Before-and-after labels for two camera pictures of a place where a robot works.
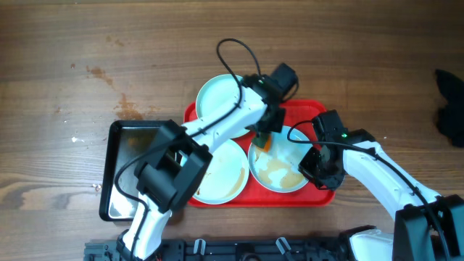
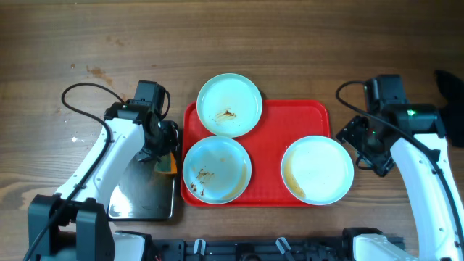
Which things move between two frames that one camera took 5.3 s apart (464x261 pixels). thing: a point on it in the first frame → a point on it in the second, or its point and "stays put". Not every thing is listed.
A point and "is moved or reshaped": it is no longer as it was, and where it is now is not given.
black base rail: (228, 251) stays put
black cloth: (451, 118) stays put
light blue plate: (278, 170) is moved or reshaped
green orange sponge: (262, 143) is moved or reshaped
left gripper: (270, 123) → (159, 146)
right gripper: (315, 168) → (361, 141)
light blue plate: (226, 175) stays put
